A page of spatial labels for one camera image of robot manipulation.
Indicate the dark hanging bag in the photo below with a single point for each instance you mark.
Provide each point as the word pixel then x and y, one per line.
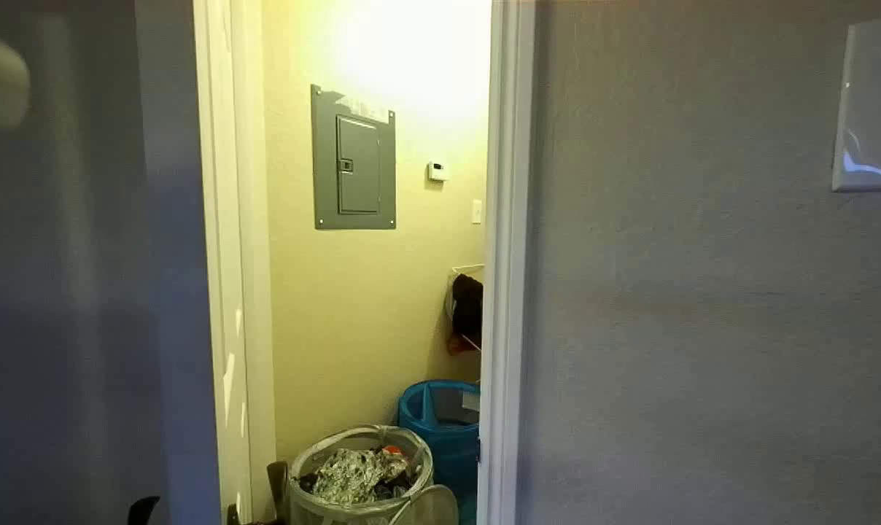
pixel 465 312

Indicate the white wall switch plate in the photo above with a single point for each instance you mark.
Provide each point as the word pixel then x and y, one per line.
pixel 857 124

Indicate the silver mesh laundry basket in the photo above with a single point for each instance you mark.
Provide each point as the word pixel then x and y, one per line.
pixel 367 477

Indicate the white door frame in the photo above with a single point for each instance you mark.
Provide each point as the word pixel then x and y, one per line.
pixel 224 39

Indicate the small white thermostat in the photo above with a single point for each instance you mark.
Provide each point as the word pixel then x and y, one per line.
pixel 434 172

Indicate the grey electrical panel box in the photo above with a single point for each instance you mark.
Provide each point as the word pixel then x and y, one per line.
pixel 353 165

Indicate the white panel door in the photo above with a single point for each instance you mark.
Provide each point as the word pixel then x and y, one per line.
pixel 105 382

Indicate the blue plastic bin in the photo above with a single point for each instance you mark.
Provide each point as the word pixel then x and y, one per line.
pixel 443 411

